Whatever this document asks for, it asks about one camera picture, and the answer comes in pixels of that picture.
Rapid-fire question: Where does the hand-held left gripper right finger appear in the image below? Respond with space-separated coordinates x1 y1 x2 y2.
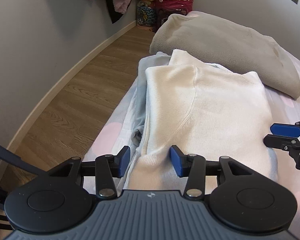
169 145 255 199

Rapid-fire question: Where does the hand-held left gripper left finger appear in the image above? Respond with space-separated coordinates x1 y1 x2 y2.
48 146 131 200

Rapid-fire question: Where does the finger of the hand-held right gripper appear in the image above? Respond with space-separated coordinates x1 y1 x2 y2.
270 117 300 138
264 134 300 173

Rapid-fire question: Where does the cream sweater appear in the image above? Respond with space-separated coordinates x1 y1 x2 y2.
127 64 275 195

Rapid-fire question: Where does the polka dot bed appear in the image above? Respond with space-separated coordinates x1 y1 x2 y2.
86 11 300 240

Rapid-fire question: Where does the light blue garment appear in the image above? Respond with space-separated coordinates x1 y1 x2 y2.
131 52 279 180

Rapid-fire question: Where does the beige fleece blanket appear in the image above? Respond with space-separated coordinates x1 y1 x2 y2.
149 13 300 100

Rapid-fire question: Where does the black garment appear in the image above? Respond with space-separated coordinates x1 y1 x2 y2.
105 0 127 24

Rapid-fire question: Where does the blue patterned bag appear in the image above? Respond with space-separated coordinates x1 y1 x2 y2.
136 4 158 30

